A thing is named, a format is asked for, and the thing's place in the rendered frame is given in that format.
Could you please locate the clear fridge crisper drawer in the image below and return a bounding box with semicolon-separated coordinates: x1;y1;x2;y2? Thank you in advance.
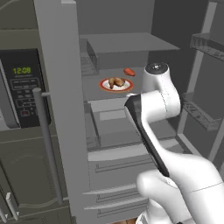
84;97;148;151

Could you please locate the brown chicken drumstick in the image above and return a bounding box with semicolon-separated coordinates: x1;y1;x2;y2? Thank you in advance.
108;76;126;90

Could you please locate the grey fridge glass shelf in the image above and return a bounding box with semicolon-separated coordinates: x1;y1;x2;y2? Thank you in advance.
79;31;181;71

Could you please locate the clear fridge door shelf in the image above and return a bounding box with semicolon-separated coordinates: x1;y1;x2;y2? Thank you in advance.
180;92;223;132
189;31;224;62

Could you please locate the grey open fridge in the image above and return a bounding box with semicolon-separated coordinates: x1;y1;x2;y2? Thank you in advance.
33;0;224;224

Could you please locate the grey open fridge door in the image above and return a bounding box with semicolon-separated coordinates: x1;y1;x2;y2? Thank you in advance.
174;0;224;176

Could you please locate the white plate with red rim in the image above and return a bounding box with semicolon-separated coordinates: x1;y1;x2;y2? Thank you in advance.
98;76;135;94

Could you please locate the orange-red oval vegetable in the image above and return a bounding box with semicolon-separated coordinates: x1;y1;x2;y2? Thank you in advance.
122;67;137;78

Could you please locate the tall grey freezer drawer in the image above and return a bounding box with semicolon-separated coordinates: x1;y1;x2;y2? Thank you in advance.
87;143;165;194

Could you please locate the shallow grey freezer drawer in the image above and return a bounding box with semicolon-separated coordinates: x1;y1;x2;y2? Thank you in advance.
82;183;142;206
83;197;151;219

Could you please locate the black microwave oven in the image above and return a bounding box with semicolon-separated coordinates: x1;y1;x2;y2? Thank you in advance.
0;47;53;130

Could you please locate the grey built-in oven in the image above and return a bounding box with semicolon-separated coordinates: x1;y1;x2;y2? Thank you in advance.
0;124;73;224

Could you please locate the grey freezer drawer handle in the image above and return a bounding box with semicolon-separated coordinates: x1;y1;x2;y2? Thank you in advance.
95;191;141;203
94;159;156;174
95;203;149;218

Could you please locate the grey fridge door handle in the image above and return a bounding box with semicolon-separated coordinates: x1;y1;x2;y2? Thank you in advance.
31;87;65;206

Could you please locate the grey wall cupboard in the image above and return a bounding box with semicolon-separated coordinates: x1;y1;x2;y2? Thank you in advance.
0;0;39;51

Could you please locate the silver oven handle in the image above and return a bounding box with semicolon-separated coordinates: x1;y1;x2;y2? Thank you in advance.
0;205;9;224
4;191;20;221

